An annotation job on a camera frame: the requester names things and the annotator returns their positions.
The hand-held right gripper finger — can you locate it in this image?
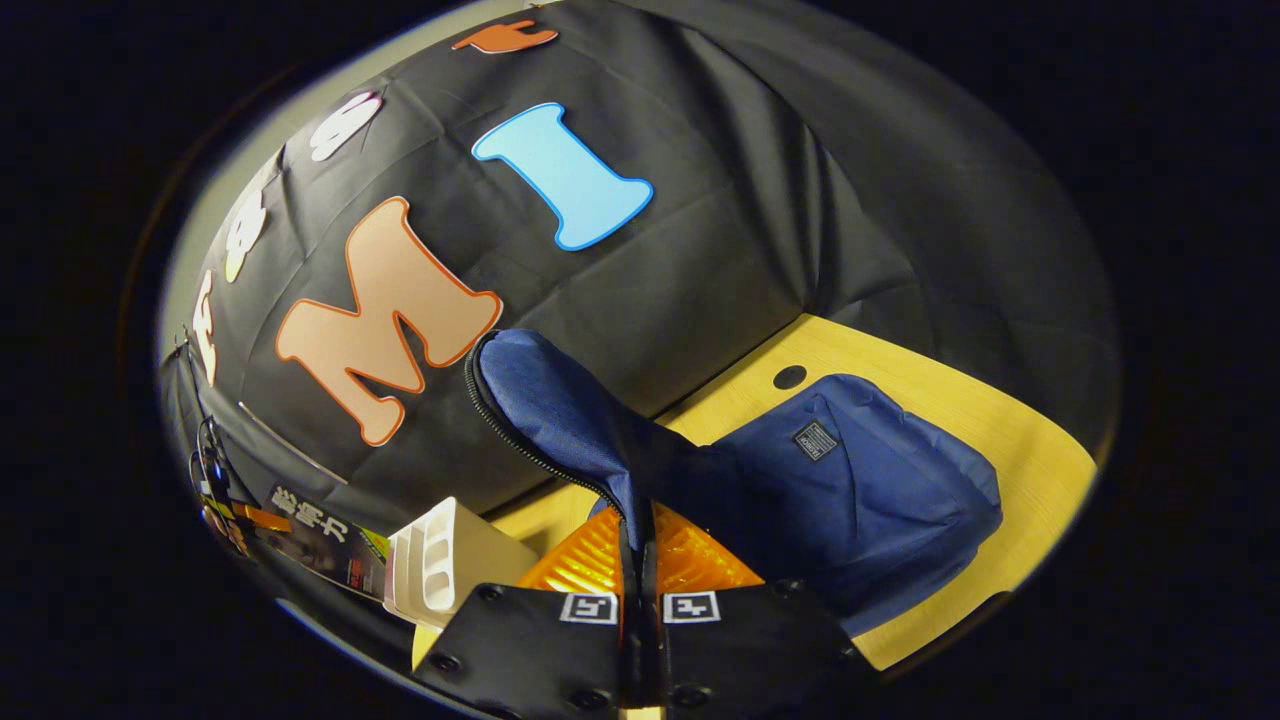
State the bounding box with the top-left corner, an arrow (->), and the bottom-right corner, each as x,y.
413,505 -> 637,720
638,502 -> 873,719

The white bookshelf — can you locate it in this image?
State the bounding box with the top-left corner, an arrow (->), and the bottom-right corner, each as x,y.
385,496 -> 541,629

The blue schoolbag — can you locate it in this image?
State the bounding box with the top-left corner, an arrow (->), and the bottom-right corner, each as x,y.
464,328 -> 1004,637

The black backdrop cloth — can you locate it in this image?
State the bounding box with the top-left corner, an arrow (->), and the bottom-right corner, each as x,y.
158,0 -> 1121,646

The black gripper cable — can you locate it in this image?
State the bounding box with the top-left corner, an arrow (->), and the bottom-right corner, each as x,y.
188,415 -> 229,501

